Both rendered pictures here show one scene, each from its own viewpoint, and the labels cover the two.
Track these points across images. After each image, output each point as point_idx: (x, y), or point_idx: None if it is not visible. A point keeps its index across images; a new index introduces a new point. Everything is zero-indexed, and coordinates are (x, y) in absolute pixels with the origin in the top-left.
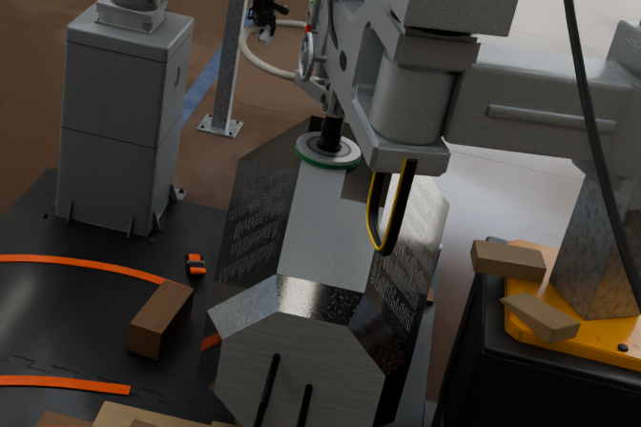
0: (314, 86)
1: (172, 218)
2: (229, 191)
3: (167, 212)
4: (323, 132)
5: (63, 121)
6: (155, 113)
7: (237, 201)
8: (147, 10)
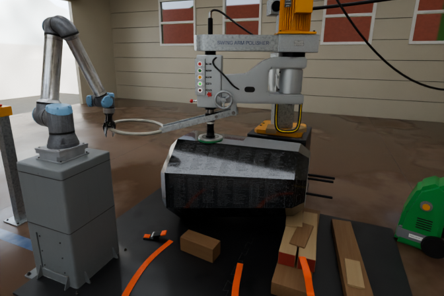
0: (197, 119)
1: None
2: None
3: None
4: (211, 131)
5: (71, 230)
6: (111, 187)
7: (211, 171)
8: (79, 143)
